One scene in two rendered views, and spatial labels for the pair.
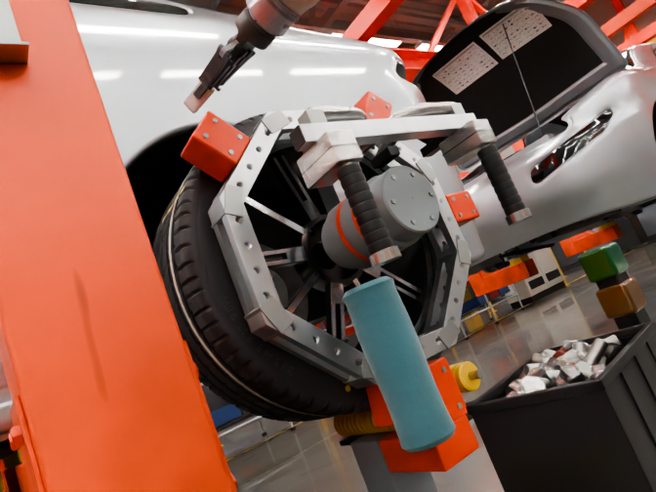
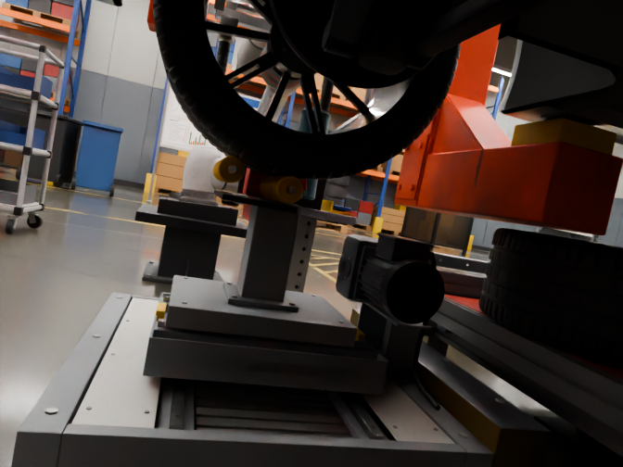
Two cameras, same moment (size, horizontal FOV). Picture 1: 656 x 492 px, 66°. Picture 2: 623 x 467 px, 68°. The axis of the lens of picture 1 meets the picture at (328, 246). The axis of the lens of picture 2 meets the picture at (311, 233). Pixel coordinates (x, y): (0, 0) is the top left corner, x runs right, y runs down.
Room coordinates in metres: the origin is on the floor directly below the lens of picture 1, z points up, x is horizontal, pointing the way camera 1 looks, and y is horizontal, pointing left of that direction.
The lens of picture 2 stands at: (2.09, 0.54, 0.48)
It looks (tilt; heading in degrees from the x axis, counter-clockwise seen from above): 4 degrees down; 202
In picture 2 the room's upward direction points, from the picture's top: 11 degrees clockwise
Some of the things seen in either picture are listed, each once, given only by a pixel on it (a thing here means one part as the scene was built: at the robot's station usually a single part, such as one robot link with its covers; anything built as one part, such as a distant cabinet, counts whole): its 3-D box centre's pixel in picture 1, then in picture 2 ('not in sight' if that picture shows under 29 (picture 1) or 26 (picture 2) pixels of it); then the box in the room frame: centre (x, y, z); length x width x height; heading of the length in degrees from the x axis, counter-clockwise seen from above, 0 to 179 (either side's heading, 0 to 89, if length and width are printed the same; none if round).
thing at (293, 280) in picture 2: not in sight; (290, 271); (0.53, -0.15, 0.21); 0.10 x 0.10 x 0.42; 38
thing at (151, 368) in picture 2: not in sight; (261, 338); (1.10, 0.07, 0.13); 0.50 x 0.36 x 0.10; 128
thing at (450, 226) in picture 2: not in sight; (436, 224); (-7.87, -0.81, 0.49); 1.27 x 0.88 x 0.97; 40
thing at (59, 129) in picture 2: not in sight; (51, 149); (-2.49, -5.44, 0.49); 0.64 x 0.54 x 0.97; 30
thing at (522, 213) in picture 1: (501, 182); (221, 65); (0.90, -0.34, 0.83); 0.04 x 0.04 x 0.16
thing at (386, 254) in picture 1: (365, 211); (326, 93); (0.69, -0.07, 0.83); 0.04 x 0.04 x 0.16
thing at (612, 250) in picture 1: (603, 263); not in sight; (0.67, -0.33, 0.64); 0.04 x 0.04 x 0.04; 38
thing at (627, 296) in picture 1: (621, 298); not in sight; (0.67, -0.33, 0.59); 0.04 x 0.04 x 0.04; 38
